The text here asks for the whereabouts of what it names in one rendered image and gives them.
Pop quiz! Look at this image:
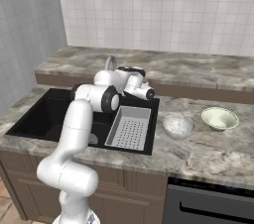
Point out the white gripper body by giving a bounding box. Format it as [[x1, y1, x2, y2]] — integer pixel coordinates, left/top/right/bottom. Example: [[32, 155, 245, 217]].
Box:
[[122, 84, 140, 99]]

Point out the grey sink tap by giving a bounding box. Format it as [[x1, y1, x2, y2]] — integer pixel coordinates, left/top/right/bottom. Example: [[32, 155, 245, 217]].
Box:
[[104, 55, 119, 72]]

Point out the grey perforated sink rack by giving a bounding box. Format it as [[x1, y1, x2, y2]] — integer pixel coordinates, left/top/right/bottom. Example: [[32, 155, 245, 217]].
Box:
[[103, 105, 153, 152]]

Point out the grey speckled bowl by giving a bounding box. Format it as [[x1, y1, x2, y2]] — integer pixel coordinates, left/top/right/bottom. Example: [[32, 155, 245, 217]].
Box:
[[162, 113, 196, 141]]

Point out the grey sink drain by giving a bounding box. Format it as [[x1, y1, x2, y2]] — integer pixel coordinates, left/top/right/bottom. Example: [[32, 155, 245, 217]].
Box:
[[87, 132, 99, 146]]

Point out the black sink basin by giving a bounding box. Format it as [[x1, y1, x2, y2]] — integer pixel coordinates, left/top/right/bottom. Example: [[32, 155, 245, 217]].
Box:
[[4, 87, 161, 157]]

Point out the brown sink cabinet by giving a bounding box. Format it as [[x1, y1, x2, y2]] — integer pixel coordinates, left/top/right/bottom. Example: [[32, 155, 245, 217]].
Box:
[[0, 150, 169, 224]]

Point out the pale green bowl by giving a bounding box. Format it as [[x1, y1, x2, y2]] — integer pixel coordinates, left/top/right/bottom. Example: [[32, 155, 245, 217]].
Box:
[[200, 106, 240, 133]]

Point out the brown cupboard door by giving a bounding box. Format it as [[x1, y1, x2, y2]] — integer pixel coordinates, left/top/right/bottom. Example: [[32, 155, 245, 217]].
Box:
[[9, 169, 64, 224], [87, 190, 166, 224]]

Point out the dark grey dishwasher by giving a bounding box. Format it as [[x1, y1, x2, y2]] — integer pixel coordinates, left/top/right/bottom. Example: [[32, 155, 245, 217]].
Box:
[[161, 176, 254, 224]]

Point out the black dishwasher handle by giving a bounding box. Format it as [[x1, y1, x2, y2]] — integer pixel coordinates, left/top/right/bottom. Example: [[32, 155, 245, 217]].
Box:
[[179, 201, 254, 224]]

